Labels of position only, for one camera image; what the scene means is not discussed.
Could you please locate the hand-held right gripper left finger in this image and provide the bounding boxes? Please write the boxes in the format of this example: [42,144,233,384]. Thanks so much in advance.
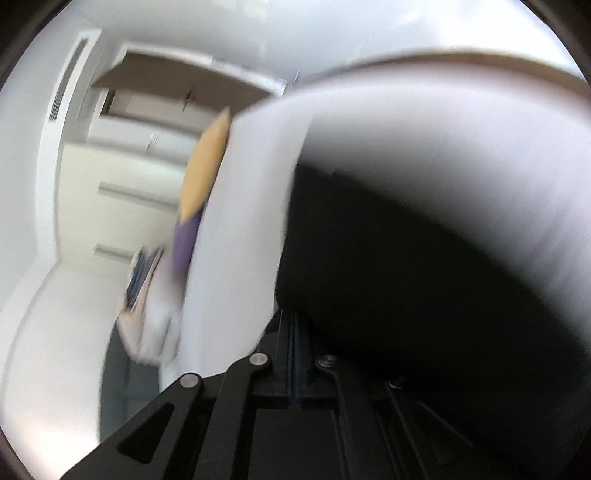
[60,310,297,480]

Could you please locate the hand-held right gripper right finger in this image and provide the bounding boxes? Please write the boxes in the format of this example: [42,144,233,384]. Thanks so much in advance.
[294,313,475,480]

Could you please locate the black pants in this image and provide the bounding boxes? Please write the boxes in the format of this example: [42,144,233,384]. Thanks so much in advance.
[274,161,588,467]

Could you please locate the folded beige duvet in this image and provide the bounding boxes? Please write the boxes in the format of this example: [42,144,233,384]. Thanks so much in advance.
[115,244,186,367]

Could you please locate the purple pillow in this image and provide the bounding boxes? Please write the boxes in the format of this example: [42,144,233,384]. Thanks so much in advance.
[172,210,205,280]

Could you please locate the grey padded headboard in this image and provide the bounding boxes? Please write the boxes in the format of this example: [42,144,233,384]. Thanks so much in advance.
[98,331,182,445]

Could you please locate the folded blue-grey cloth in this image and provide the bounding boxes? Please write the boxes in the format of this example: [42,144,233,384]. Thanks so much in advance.
[124,246,164,311]

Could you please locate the yellow pillow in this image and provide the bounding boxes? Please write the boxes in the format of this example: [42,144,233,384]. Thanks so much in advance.
[179,107,232,223]

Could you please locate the cream wardrobe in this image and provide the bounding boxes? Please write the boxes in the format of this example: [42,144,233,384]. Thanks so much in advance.
[54,138,197,275]

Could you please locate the bed with white sheet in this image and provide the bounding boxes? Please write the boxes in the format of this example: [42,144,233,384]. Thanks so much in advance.
[159,46,591,388]

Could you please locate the brown door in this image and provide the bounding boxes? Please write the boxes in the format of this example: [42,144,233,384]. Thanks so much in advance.
[91,44,283,116]

